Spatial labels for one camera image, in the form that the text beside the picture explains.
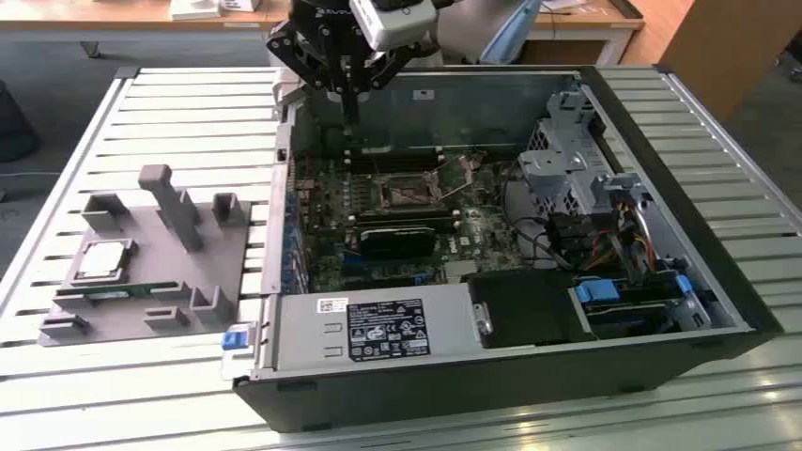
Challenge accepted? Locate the white box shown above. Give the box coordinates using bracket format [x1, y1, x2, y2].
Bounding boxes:
[170, 0, 225, 21]

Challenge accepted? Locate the black graphics card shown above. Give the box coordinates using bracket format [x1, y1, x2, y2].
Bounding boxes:
[354, 225, 439, 260]

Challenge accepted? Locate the black RAM slot bank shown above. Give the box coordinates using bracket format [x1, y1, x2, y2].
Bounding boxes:
[349, 210, 458, 232]
[346, 146, 442, 174]

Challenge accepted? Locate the silver chipset heatsink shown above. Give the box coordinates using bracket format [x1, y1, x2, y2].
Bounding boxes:
[442, 261, 482, 284]

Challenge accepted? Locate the yellow orange wire bundle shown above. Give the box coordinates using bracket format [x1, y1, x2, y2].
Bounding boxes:
[613, 200, 664, 276]

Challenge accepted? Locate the wooden cabinet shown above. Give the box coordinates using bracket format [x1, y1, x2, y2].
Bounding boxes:
[654, 0, 802, 123]

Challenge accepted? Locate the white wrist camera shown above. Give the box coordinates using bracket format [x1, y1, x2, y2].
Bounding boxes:
[349, 0, 439, 52]

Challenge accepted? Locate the black plastic shroud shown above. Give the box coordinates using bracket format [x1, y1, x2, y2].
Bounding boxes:
[463, 270, 597, 350]

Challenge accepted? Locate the blue disk carrier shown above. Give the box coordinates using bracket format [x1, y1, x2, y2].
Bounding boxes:
[569, 276, 672, 340]

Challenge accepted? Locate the green RAM stick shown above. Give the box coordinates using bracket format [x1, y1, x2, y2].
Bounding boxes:
[54, 280, 178, 301]

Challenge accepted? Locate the wooden desk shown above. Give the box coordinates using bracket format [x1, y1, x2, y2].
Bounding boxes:
[0, 0, 648, 67]

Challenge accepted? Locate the silver shroud latch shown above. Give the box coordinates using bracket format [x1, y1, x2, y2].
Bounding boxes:
[470, 303, 495, 335]

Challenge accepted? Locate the white barcode sticker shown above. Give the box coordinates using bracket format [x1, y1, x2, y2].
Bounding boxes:
[311, 295, 350, 315]

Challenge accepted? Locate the silver power supply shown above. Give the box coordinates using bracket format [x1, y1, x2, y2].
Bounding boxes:
[254, 286, 487, 381]

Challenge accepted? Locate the green motherboard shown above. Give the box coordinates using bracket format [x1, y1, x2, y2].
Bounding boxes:
[285, 148, 546, 292]

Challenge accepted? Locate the CPU socket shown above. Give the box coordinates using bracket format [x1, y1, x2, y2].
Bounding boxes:
[373, 171, 450, 210]

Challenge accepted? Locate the grey parts rack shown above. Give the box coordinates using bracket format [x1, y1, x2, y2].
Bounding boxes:
[36, 163, 257, 349]

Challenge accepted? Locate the metal drive cage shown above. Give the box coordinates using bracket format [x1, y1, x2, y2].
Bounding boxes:
[517, 91, 660, 222]

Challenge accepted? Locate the black rating label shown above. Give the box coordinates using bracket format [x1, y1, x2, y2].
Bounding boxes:
[346, 300, 431, 363]

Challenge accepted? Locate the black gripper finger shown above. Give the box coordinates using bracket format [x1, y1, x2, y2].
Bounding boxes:
[351, 43, 431, 137]
[266, 22, 355, 137]

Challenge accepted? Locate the black PC case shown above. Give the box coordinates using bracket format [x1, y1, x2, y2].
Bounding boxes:
[231, 64, 789, 434]

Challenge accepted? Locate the silver CPU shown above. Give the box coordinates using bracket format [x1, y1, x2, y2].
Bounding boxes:
[72, 241, 134, 278]

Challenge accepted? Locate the metal socket cover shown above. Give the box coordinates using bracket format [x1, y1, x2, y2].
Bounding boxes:
[435, 150, 487, 198]

